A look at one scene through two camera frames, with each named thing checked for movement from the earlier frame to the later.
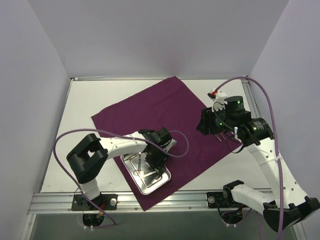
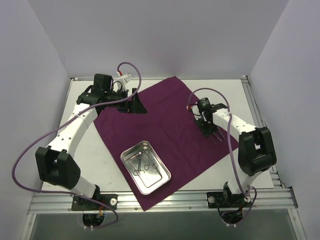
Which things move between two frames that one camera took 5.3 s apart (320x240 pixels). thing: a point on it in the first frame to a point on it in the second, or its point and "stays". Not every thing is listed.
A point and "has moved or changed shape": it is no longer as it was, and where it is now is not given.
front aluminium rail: (171, 202) stays
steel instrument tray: (144, 175) stays
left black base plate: (106, 202) stays
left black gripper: (155, 155) to (133, 100)
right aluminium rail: (252, 102) stays
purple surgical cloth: (165, 104) stays
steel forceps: (221, 133) has moved or changed shape
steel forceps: (215, 135) has moved or changed shape
